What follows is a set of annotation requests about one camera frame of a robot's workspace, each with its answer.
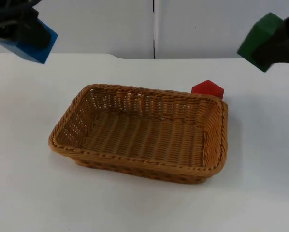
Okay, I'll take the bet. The blue cube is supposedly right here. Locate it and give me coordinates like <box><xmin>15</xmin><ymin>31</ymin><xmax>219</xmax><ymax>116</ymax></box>
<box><xmin>0</xmin><ymin>17</ymin><xmax>58</xmax><ymax>65</ymax></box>

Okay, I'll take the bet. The green cube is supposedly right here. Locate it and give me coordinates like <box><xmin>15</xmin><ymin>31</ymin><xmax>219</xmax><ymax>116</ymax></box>
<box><xmin>236</xmin><ymin>12</ymin><xmax>285</xmax><ymax>73</ymax></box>

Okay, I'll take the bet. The red cube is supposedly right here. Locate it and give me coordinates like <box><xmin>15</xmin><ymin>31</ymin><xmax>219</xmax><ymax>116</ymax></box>
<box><xmin>191</xmin><ymin>79</ymin><xmax>225</xmax><ymax>100</ymax></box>

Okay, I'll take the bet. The pale brown wicker basket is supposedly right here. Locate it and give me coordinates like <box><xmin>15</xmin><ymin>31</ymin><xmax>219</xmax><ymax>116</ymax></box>
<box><xmin>48</xmin><ymin>83</ymin><xmax>229</xmax><ymax>185</ymax></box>

